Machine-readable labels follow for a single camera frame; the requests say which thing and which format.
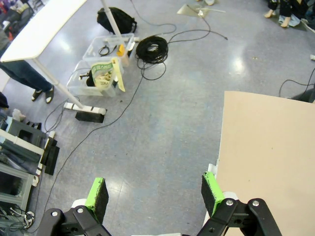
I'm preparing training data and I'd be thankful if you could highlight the pale yellow paper strip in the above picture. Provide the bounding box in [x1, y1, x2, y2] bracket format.
[110, 58, 126, 93]

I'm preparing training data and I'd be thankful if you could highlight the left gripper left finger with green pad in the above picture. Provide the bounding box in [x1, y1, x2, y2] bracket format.
[36, 177, 110, 236]

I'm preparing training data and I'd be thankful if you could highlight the clear plastic bin with cables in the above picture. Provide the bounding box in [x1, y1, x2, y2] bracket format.
[82, 34, 136, 67]

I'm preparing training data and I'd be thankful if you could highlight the grey plastic step stool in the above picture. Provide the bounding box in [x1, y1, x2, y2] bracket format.
[0, 115, 47, 212]

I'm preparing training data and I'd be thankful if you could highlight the metal mannequin base plate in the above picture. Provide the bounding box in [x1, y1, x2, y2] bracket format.
[176, 4, 208, 18]

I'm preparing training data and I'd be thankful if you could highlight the white table leg pole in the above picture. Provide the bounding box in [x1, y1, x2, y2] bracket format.
[101, 0, 140, 43]

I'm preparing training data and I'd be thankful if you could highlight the white pipe frame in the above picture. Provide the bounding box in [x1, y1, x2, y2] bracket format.
[0, 128, 57, 184]

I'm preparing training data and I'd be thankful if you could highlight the thin black cable loop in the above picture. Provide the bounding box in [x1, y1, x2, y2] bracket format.
[279, 67, 315, 99]

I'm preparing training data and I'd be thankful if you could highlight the coiled black cable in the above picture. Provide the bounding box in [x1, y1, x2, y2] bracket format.
[135, 35, 169, 81]

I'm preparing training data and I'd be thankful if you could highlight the clear plastic bin with snacks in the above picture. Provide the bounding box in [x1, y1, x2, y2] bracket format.
[66, 58, 125, 98]

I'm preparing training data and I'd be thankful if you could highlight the white desk with white legs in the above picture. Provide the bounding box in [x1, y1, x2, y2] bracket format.
[0, 0, 108, 116]

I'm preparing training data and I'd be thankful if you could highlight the black cable with plug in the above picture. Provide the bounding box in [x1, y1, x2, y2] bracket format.
[129, 0, 228, 45]

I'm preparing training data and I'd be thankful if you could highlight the black backpack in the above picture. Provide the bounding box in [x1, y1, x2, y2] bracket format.
[96, 6, 138, 35]

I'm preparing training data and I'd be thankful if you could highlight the person in blue jeans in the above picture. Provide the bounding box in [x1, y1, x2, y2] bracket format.
[0, 24, 55, 104]

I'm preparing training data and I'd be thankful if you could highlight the green snack bag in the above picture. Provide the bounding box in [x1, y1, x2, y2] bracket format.
[90, 62, 115, 90]

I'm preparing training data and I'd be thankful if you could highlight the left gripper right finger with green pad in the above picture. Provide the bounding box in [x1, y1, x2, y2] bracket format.
[196, 171, 284, 236]

